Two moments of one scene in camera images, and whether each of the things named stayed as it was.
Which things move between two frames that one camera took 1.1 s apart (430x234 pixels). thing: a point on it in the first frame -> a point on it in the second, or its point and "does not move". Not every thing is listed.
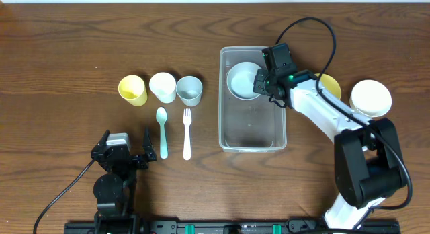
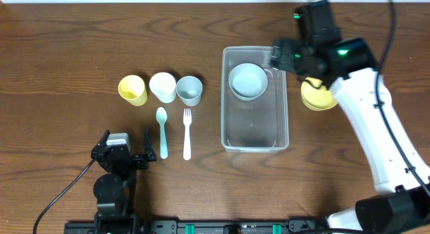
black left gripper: [135, 161] does not move
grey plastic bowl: [240, 81] does not move
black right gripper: [261, 83] -> [277, 54]
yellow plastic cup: [132, 89] does not move
